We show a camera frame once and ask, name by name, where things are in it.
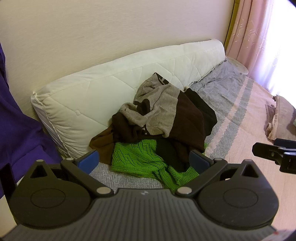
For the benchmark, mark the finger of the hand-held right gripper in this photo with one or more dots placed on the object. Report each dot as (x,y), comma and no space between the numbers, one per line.
(266,150)

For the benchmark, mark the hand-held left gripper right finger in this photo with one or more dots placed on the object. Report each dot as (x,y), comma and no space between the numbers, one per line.
(197,161)

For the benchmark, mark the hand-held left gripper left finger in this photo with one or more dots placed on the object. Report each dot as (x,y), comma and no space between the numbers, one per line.
(89,161)

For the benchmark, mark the grey and dark brown sweater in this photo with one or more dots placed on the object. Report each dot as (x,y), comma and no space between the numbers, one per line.
(161,111)

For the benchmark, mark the brown garment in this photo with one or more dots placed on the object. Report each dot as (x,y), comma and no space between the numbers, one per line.
(101,146)

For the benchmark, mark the folded beige blanket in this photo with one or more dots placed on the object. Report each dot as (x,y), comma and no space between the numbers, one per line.
(281,115)

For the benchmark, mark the green knit sweater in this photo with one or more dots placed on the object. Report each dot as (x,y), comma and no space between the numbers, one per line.
(138,160)

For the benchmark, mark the white quilted bolster pillow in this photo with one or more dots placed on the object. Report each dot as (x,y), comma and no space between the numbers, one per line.
(97,88)

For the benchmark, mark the purple cloth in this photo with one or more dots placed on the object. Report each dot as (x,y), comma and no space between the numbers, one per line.
(20,120)

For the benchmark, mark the clear plastic dish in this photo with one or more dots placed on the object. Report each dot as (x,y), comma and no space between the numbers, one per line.
(238,66)

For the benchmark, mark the pink curtain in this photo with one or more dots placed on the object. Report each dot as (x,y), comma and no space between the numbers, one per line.
(259,34)

